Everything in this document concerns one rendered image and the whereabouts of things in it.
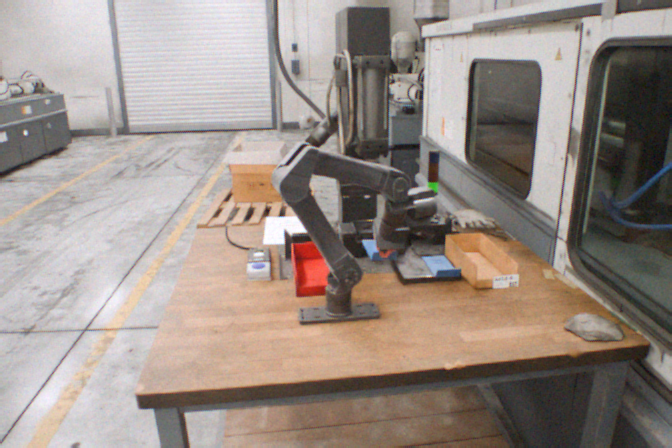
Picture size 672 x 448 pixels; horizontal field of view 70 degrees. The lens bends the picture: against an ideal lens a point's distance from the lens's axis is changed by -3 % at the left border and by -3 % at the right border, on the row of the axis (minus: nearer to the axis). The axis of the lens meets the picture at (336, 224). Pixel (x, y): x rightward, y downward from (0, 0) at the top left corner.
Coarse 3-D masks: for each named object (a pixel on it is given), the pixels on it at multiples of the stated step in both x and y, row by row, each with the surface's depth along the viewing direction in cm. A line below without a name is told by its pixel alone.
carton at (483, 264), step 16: (448, 240) 154; (464, 240) 158; (480, 240) 158; (448, 256) 155; (464, 256) 142; (480, 256) 156; (496, 256) 147; (464, 272) 142; (480, 272) 145; (496, 272) 145; (512, 272) 137; (480, 288) 136
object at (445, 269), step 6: (426, 258) 151; (432, 258) 151; (438, 258) 151; (444, 258) 151; (432, 264) 146; (438, 264) 146; (444, 264) 146; (450, 264) 146; (432, 270) 142; (438, 270) 137; (444, 270) 137; (450, 270) 137; (456, 270) 138; (438, 276) 139; (444, 276) 139; (450, 276) 139
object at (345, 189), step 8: (360, 160) 170; (368, 160) 152; (376, 160) 153; (336, 184) 159; (344, 184) 150; (352, 184) 150; (344, 192) 151; (352, 192) 151; (360, 192) 151; (368, 192) 152; (376, 192) 152
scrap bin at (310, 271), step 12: (300, 252) 156; (312, 252) 156; (300, 264) 153; (312, 264) 153; (324, 264) 153; (300, 276) 145; (312, 276) 145; (324, 276) 144; (300, 288) 132; (312, 288) 133; (324, 288) 133
